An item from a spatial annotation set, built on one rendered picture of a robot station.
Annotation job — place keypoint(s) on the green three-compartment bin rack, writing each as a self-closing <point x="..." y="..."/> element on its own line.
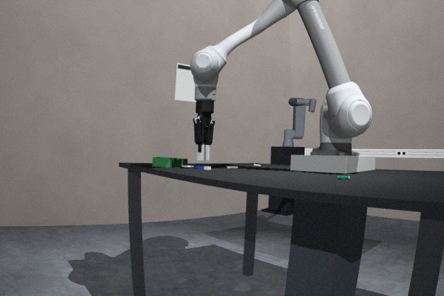
<point x="169" y="163"/>

